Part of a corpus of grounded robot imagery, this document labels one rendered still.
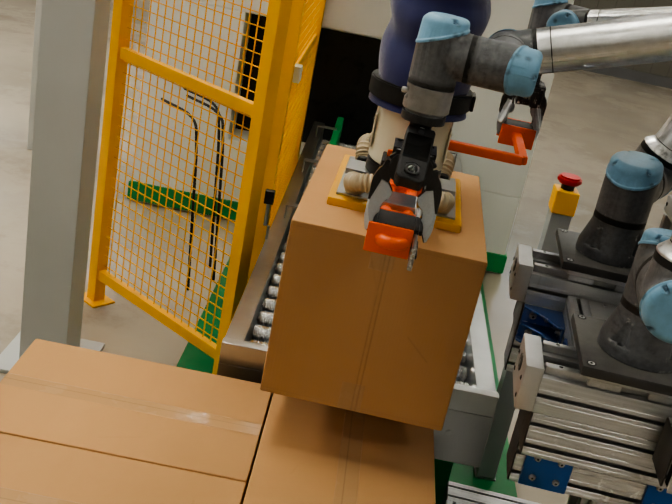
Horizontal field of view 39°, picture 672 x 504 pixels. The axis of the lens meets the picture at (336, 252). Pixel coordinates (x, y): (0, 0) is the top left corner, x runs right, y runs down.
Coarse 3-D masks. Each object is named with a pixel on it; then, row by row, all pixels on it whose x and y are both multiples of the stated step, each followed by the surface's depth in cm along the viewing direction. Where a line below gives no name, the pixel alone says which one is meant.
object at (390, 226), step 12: (384, 216) 156; (396, 216) 157; (408, 216) 158; (372, 228) 152; (384, 228) 152; (396, 228) 152; (408, 228) 153; (372, 240) 153; (408, 240) 152; (384, 252) 154; (396, 252) 153; (408, 252) 153
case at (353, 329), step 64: (320, 192) 208; (320, 256) 192; (384, 256) 190; (448, 256) 189; (320, 320) 197; (384, 320) 195; (448, 320) 194; (320, 384) 202; (384, 384) 201; (448, 384) 199
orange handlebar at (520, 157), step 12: (516, 132) 235; (456, 144) 215; (468, 144) 215; (516, 144) 225; (480, 156) 215; (492, 156) 215; (504, 156) 214; (516, 156) 214; (408, 192) 175; (384, 240) 151; (396, 240) 151
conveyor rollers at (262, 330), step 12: (324, 144) 442; (348, 144) 443; (312, 168) 400; (276, 276) 292; (276, 288) 284; (264, 300) 276; (264, 312) 268; (264, 324) 266; (252, 336) 258; (264, 336) 258; (468, 384) 251
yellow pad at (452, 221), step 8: (440, 176) 220; (448, 176) 222; (456, 184) 227; (456, 192) 221; (456, 200) 215; (456, 208) 210; (440, 216) 203; (448, 216) 202; (456, 216) 205; (440, 224) 201; (448, 224) 200; (456, 224) 200; (456, 232) 201
